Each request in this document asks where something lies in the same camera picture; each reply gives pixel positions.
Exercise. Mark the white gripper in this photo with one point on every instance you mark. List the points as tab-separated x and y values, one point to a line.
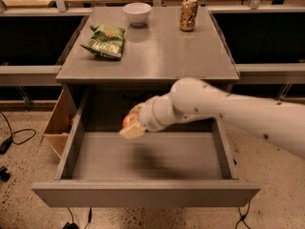
146	114

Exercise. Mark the red apple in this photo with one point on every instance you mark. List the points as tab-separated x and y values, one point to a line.
128	119

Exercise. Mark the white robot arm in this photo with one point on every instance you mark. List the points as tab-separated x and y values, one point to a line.
191	99

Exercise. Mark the open grey top drawer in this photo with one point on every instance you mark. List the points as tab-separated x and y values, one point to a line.
188	165

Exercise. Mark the grey cabinet counter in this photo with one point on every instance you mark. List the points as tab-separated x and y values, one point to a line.
156	53

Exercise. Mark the wooden box beside cabinet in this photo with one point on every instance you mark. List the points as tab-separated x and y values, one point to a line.
59	125

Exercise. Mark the green chip bag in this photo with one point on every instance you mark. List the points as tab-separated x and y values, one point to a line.
106	41

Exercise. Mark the white ceramic bowl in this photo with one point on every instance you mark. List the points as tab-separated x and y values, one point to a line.
137	13

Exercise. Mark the gold patterned drink can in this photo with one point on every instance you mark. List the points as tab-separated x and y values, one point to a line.
188	14

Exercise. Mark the black cable floor right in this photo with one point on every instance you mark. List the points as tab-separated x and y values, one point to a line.
243	216

